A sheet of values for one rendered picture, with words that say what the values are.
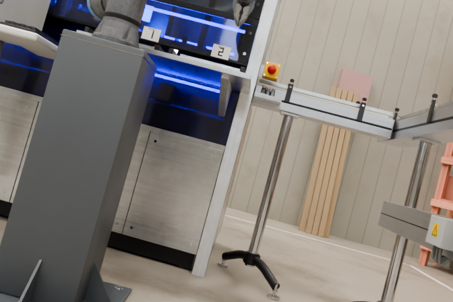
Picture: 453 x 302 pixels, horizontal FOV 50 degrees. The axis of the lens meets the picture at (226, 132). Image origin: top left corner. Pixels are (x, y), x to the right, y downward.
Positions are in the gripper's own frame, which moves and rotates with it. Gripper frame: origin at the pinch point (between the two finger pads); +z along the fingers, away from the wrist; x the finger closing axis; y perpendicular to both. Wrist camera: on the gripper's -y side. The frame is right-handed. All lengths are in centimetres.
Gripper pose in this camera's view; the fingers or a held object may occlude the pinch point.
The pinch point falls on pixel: (238, 22)
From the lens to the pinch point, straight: 202.5
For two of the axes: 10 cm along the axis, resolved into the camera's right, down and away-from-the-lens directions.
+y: 0.4, 0.7, 10.0
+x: -9.6, -2.6, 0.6
